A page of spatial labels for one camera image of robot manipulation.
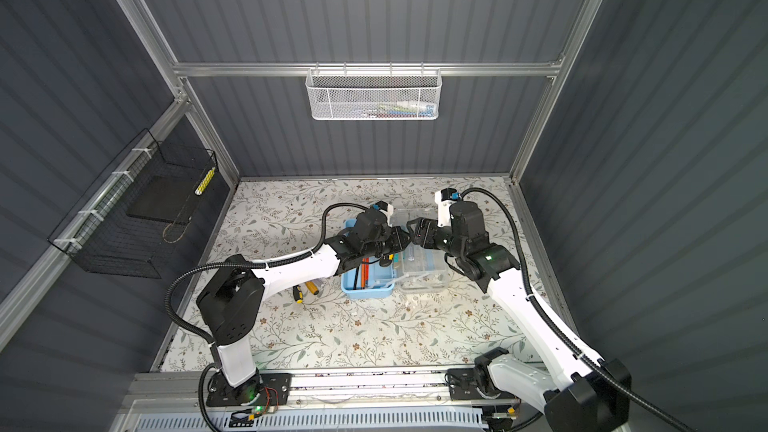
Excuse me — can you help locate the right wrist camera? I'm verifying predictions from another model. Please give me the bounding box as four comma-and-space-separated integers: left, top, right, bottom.
434, 187, 461, 228

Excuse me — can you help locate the blue plastic tool box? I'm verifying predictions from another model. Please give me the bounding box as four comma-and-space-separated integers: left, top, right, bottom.
339, 209, 451, 301

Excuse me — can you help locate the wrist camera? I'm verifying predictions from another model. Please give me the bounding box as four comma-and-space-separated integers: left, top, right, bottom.
373, 201, 394, 222
434, 187, 461, 228

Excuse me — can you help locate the yellow black utility knife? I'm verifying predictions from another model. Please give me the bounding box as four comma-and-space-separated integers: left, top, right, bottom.
378, 254, 397, 267

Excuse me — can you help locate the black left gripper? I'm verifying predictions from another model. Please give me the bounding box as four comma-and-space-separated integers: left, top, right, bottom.
361, 225, 412, 261

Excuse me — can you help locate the black wire basket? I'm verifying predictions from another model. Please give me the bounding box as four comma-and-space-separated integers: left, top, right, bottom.
48, 131, 218, 279

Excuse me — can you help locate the white wire mesh basket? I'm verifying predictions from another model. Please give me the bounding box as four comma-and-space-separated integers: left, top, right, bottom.
305, 70, 443, 121

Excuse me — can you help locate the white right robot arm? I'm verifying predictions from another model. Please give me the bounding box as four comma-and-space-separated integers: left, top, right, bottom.
407, 189, 631, 431

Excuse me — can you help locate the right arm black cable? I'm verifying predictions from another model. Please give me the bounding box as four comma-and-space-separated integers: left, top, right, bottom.
458, 187, 697, 432

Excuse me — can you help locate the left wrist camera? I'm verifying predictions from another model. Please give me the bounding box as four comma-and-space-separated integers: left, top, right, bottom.
373, 201, 394, 222

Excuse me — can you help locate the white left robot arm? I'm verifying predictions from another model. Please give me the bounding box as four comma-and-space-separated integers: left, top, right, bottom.
196, 202, 411, 387

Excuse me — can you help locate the yellow marker in basket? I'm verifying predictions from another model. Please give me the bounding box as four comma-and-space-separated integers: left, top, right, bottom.
194, 166, 217, 196

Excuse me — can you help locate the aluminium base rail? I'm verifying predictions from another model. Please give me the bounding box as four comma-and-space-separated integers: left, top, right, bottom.
111, 359, 554, 431

